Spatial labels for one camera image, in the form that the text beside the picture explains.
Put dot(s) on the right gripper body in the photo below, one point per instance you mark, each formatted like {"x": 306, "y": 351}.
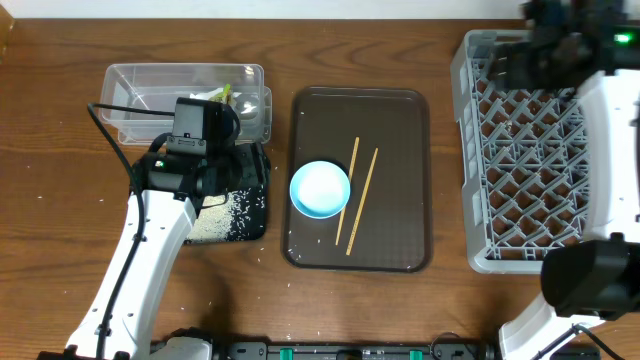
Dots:
{"x": 516, "y": 68}

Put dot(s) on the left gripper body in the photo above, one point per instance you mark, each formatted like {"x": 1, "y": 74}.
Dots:
{"x": 215, "y": 153}

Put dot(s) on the snack wrapper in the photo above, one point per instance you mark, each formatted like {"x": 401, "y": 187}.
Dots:
{"x": 226, "y": 95}

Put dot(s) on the white rice pile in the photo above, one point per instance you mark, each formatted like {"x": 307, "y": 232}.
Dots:
{"x": 238, "y": 216}

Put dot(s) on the light blue bowl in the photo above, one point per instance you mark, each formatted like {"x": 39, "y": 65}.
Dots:
{"x": 319, "y": 189}

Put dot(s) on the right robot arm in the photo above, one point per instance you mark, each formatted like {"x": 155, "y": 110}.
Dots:
{"x": 597, "y": 280}

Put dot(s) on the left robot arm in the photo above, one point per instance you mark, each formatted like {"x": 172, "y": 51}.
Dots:
{"x": 167, "y": 187}

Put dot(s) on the black waste tray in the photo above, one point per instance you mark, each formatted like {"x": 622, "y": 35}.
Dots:
{"x": 256, "y": 168}

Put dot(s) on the grey dishwasher rack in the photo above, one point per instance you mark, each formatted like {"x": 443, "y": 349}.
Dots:
{"x": 526, "y": 163}

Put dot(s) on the clear plastic bin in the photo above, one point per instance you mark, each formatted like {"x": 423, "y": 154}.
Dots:
{"x": 157, "y": 86}

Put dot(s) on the brown serving tray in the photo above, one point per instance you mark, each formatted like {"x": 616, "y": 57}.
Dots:
{"x": 344, "y": 126}

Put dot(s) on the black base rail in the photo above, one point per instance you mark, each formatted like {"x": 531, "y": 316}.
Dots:
{"x": 262, "y": 351}

